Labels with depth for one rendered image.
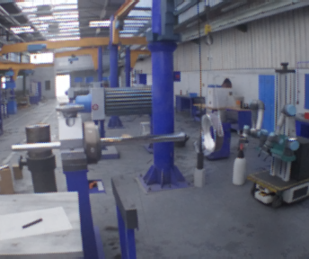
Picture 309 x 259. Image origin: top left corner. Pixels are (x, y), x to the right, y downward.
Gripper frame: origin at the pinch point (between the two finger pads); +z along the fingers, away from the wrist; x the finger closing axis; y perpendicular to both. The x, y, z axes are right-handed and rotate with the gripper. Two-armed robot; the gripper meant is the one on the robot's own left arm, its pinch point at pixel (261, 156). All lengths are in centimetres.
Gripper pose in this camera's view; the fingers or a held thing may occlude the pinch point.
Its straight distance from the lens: 323.4
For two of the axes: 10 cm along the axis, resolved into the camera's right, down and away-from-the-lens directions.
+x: 2.2, 3.0, -9.3
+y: -8.9, -3.3, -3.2
